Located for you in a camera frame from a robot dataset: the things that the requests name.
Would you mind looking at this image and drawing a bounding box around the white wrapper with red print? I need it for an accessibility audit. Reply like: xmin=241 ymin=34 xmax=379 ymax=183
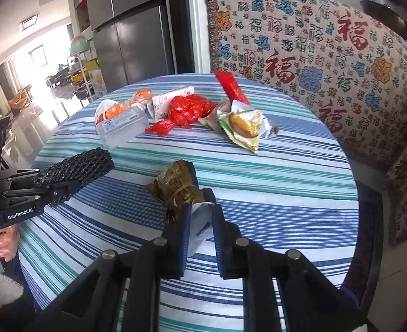
xmin=146 ymin=86 xmax=197 ymax=121

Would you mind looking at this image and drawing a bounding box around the green and silver wrapper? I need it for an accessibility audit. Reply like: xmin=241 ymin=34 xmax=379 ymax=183
xmin=198 ymin=102 xmax=230 ymax=134

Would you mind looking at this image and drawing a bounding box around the yellow and white box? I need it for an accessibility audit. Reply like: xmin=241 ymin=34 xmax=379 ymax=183
xmin=89 ymin=60 xmax=108 ymax=98

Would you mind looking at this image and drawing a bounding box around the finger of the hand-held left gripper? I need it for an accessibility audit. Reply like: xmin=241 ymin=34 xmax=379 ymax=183
xmin=7 ymin=168 xmax=41 ymax=181
xmin=1 ymin=179 xmax=83 ymax=209

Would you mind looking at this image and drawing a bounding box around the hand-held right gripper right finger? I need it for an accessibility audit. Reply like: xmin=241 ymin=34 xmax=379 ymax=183
xmin=212 ymin=204 xmax=368 ymax=332

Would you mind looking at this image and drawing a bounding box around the red snack packet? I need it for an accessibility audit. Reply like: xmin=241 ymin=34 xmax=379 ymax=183
xmin=214 ymin=70 xmax=250 ymax=105

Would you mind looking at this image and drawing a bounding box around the person's left hand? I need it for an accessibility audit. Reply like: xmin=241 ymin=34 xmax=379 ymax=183
xmin=0 ymin=222 xmax=21 ymax=263

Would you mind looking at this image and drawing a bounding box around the burger print wrapper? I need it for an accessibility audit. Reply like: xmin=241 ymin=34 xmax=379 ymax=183
xmin=217 ymin=100 xmax=280 ymax=153

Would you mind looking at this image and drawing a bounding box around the clear plastic box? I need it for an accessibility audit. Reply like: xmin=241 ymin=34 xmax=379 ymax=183
xmin=98 ymin=105 xmax=150 ymax=152

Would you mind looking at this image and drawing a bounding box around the white and black wrapper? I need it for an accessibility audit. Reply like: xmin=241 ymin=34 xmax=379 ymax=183
xmin=186 ymin=188 xmax=218 ymax=257

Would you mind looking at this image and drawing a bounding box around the white shelf rack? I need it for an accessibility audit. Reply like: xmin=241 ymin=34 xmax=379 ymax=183
xmin=68 ymin=50 xmax=98 ymax=108

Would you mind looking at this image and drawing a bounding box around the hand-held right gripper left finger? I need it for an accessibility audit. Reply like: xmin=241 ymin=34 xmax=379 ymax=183
xmin=20 ymin=203 xmax=193 ymax=332

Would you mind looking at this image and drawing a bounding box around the green lidded container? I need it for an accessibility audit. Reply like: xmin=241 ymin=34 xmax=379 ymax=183
xmin=70 ymin=36 xmax=93 ymax=56

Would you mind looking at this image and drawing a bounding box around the black pan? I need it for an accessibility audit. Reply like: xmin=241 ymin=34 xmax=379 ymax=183
xmin=360 ymin=0 xmax=407 ymax=40

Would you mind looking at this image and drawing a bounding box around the black foam mesh sleeve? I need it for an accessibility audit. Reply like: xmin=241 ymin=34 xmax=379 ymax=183
xmin=32 ymin=148 xmax=115 ymax=189

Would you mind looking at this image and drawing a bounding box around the large printed blanket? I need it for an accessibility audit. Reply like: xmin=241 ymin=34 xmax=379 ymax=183
xmin=205 ymin=0 xmax=407 ymax=172

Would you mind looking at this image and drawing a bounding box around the red plastic bag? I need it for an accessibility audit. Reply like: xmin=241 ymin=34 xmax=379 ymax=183
xmin=145 ymin=94 xmax=218 ymax=136

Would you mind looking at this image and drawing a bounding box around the orange and white plastic bag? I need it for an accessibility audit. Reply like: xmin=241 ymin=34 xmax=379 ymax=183
xmin=95 ymin=90 xmax=154 ymax=125

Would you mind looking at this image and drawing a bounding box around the olive green leaf wrapper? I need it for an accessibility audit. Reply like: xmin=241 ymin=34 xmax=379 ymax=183
xmin=145 ymin=160 xmax=206 ymax=225

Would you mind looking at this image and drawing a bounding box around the striped tablecloth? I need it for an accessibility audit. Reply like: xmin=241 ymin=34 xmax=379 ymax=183
xmin=17 ymin=73 xmax=360 ymax=332

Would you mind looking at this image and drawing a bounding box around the orange basket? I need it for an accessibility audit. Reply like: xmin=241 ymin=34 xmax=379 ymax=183
xmin=9 ymin=92 xmax=31 ymax=109

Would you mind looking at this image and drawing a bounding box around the grey refrigerator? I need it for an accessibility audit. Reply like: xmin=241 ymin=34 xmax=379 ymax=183
xmin=85 ymin=0 xmax=176 ymax=94

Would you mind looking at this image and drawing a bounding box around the ceiling vent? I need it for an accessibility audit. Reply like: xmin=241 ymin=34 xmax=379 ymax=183
xmin=19 ymin=14 xmax=40 ymax=32

